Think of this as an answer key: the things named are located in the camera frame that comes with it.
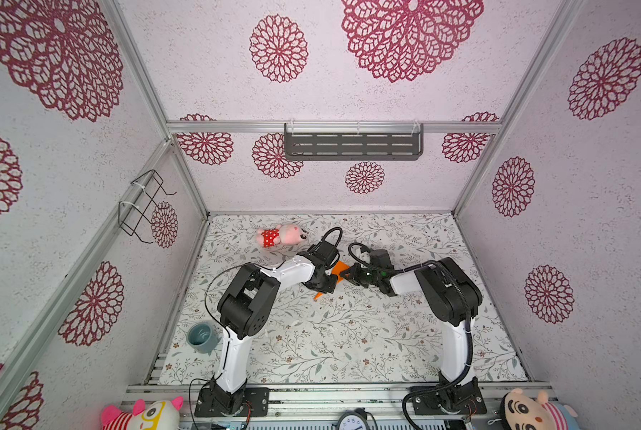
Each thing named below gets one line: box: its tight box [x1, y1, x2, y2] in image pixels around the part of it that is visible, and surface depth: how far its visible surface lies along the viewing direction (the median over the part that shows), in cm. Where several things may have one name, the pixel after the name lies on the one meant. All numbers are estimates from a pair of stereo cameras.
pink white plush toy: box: [101, 395, 185, 430], surface depth 67 cm
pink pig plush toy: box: [256, 223, 309, 249], surface depth 107 cm
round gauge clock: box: [337, 406, 370, 430], surface depth 70 cm
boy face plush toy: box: [499, 388, 580, 430], surface depth 67 cm
